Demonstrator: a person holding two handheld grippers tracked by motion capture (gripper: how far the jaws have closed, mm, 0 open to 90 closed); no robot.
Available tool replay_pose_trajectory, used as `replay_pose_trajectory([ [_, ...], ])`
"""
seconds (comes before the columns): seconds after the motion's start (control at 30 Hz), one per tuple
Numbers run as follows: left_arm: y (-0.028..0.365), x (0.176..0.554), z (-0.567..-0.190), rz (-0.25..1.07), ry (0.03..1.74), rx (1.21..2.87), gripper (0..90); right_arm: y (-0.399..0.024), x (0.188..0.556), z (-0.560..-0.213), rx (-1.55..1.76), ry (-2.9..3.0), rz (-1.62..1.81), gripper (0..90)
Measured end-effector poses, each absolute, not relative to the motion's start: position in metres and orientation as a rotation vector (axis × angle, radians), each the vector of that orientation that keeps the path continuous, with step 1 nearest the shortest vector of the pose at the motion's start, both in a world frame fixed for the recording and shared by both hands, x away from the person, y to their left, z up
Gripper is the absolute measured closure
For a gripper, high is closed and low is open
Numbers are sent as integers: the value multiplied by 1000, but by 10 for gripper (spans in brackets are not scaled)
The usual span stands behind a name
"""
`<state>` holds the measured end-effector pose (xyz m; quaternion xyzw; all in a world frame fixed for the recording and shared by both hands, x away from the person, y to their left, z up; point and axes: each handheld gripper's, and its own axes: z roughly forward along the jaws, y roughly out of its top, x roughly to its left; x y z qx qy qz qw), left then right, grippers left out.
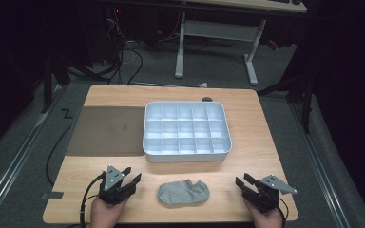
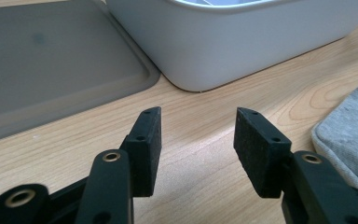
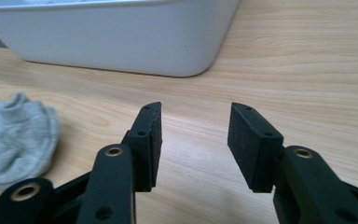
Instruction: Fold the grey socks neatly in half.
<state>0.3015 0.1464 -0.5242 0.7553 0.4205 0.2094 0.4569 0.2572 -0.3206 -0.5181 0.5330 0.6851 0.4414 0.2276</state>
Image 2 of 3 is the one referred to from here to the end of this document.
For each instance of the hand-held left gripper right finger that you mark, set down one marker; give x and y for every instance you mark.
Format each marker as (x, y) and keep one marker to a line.
(261, 155)

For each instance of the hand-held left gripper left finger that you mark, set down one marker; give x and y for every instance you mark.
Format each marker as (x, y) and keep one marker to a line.
(146, 155)

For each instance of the grey cloth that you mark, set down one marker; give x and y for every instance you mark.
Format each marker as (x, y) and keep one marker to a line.
(351, 137)

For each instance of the white divided storage box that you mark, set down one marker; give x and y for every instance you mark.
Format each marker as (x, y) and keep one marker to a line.
(230, 43)

